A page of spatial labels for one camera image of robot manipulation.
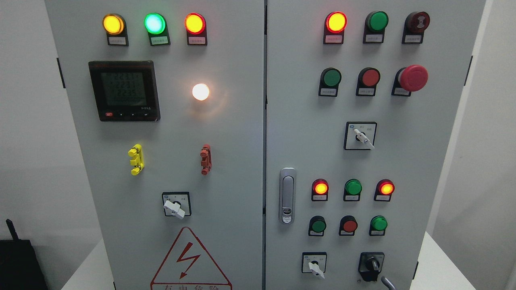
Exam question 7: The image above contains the black rotary knob switch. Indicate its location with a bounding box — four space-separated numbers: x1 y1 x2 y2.
358 252 385 282

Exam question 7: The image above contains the red terminal connector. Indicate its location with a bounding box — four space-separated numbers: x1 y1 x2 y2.
200 144 212 176

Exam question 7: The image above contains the red lit indicator middle left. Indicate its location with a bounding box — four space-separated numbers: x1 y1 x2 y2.
311 178 329 201

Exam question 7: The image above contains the red lit indicator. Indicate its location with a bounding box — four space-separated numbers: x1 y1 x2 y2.
323 11 347 45
311 178 329 201

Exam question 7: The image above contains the white lit indicator lamp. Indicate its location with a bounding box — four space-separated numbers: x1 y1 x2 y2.
191 83 210 101

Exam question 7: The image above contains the green push button lower left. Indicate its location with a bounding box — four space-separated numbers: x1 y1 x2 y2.
308 216 327 236

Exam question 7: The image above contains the green push button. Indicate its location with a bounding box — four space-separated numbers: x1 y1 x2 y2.
318 67 342 97
308 216 327 236

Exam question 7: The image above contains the green push button upper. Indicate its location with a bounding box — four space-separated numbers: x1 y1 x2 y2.
318 67 342 97

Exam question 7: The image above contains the grey left cabinet door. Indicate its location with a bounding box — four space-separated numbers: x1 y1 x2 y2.
45 0 265 290

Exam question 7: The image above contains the grey cabinet door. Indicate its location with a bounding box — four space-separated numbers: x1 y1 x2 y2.
264 0 486 290
45 0 265 290

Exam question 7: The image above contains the green indicator middle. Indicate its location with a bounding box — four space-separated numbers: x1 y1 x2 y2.
343 179 362 202

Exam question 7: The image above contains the grey right cabinet door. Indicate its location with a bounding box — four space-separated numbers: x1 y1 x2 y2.
264 0 486 290

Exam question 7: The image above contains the red push button lower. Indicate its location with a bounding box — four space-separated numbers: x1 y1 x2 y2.
339 215 358 236

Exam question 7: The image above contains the red push button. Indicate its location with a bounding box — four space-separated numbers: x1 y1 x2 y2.
356 67 381 97
339 215 358 236

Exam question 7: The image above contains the yellow terminal connector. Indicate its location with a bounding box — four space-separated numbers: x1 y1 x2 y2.
127 143 144 176

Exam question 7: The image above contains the red push button upper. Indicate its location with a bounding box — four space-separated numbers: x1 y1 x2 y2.
356 67 381 97

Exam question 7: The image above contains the red indicator middle right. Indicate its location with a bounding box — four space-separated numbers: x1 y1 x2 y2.
374 179 395 202

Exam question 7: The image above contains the red indicator light left door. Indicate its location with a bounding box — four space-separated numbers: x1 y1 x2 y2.
184 13 208 46

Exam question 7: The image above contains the red high voltage warning sticker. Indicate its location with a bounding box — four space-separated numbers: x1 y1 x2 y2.
150 226 233 290

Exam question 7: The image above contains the black digital power meter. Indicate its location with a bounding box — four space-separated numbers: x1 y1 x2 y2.
88 60 160 122

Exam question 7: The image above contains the green indicator lower right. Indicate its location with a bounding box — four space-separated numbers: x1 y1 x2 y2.
369 215 388 236

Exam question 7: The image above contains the red lit indicator top right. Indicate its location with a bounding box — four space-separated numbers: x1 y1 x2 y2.
323 11 347 45

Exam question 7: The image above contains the green lit indicator light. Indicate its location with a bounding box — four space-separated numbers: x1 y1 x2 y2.
144 13 170 46

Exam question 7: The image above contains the red emergency stop mushroom button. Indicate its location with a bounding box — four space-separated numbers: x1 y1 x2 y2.
391 64 428 97

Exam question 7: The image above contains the green indicator top right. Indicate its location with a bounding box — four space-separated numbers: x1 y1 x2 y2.
362 11 389 44

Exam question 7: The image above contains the yellow indicator light top left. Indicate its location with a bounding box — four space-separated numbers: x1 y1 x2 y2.
103 13 129 46

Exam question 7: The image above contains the dark red buzzer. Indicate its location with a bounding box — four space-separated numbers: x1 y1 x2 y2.
402 11 431 44

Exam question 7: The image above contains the black device with antenna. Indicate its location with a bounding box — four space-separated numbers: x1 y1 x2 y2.
0 219 48 290

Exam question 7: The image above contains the silver door latch handle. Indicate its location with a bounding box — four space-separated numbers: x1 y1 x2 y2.
279 167 297 224

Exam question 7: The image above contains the white selector switch left door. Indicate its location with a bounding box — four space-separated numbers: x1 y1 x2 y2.
162 192 191 219

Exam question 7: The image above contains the white selector switch upper right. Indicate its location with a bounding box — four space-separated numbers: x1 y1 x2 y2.
343 122 377 150

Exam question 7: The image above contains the white selector switch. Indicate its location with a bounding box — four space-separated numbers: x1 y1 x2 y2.
343 122 377 150
302 252 327 279

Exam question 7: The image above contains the white selector switch lower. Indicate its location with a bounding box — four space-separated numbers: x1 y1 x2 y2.
302 252 327 279

